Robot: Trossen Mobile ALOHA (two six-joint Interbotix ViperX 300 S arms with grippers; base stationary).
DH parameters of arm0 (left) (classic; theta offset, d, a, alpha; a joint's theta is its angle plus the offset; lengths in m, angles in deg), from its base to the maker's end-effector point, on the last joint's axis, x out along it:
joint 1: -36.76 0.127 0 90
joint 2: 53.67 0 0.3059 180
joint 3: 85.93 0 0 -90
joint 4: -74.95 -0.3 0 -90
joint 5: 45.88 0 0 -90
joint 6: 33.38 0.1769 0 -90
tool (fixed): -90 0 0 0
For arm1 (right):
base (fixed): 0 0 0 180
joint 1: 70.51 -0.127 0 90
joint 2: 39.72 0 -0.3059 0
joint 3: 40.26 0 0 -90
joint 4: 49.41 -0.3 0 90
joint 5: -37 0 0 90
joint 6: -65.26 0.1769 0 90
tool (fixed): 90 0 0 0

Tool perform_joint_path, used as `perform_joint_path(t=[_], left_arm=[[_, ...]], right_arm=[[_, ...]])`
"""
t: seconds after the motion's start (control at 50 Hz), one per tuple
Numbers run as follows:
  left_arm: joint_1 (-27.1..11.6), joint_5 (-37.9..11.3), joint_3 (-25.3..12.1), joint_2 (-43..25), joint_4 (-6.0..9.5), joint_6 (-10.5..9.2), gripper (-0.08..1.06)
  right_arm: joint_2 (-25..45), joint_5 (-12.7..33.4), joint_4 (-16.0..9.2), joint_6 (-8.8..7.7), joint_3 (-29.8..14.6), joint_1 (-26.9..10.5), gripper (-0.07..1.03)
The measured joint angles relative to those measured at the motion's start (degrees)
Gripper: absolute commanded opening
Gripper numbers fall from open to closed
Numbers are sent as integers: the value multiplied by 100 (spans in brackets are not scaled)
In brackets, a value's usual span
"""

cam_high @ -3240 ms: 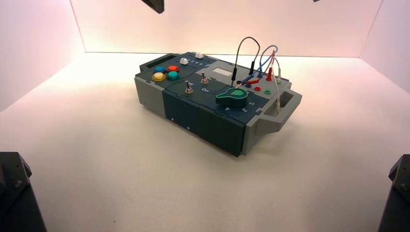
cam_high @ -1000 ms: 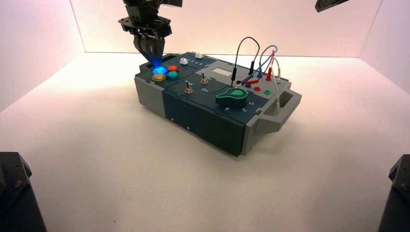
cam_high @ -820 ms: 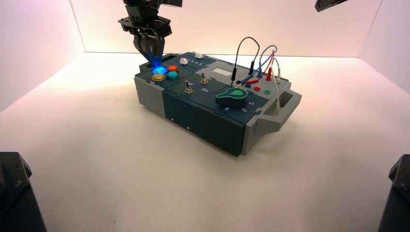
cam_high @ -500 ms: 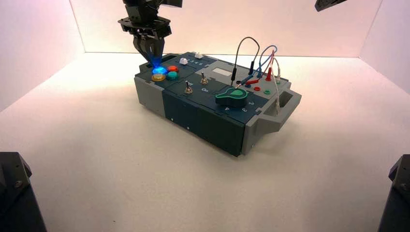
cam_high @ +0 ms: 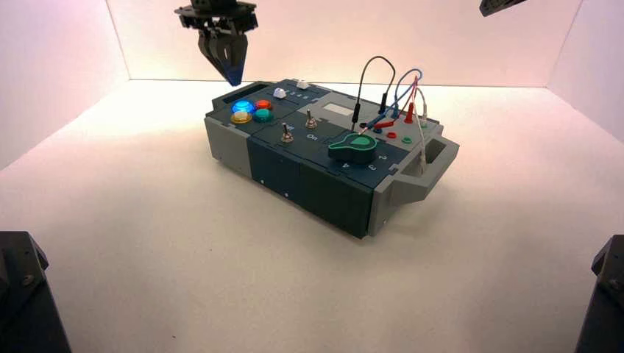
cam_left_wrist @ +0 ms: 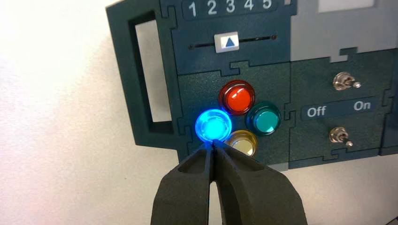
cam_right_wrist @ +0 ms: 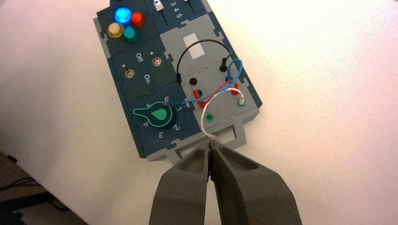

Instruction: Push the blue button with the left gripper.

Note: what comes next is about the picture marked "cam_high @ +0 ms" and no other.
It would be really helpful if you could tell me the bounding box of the green rotary selector knob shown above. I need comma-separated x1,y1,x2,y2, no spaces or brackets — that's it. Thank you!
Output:
327,135,377,165

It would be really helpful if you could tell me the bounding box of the blue and grey control box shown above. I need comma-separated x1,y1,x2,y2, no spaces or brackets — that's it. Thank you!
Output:
203,79,461,240

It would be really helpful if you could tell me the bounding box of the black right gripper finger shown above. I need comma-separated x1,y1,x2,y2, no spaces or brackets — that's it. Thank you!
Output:
479,0,528,18

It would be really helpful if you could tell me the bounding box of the white jumper cable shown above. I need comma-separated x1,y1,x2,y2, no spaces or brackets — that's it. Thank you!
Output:
412,80,430,172

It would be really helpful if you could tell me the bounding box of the blue jumper cable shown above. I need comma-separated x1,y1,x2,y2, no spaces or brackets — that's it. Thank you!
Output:
362,68,424,132

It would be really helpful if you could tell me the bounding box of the red jumper cable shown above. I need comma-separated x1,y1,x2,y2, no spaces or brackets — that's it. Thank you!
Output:
373,75,420,130

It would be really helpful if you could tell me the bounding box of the small white display screen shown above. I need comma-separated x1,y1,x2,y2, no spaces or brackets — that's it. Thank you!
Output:
322,102,355,118

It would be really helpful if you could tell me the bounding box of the black jumper cable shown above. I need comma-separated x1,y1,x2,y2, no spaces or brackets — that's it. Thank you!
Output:
350,55,397,132

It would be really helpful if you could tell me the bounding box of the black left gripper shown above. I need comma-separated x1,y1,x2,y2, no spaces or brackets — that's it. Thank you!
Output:
175,0,259,88

